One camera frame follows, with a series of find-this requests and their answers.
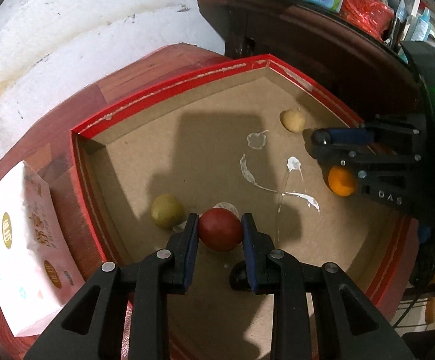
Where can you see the tan pear with stem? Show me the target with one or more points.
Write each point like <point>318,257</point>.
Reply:
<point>292,120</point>

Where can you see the red cardboard box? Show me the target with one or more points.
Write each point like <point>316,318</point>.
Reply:
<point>202,150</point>

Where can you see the dark plum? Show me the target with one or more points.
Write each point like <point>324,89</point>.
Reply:
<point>238,277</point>

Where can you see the orange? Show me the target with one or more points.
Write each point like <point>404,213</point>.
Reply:
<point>339,185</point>

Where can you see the white pink tissue pack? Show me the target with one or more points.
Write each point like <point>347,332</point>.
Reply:
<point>18,240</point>

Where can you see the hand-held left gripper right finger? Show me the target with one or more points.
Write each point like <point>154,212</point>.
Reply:
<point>248,255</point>

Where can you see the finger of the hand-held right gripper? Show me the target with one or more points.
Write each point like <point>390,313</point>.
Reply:
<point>348,136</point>
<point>337,155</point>

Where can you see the smooth greenish-tan pear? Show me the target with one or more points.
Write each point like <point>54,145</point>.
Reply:
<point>165,210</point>

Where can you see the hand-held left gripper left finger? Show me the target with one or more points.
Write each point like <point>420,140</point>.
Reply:
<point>191,255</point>

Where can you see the red tomato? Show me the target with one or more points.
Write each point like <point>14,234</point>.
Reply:
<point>219,228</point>

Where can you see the red plastic bag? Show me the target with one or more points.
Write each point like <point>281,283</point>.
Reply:
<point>367,11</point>

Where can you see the dark wooden cabinet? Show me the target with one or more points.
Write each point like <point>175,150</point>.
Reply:
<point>296,45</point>

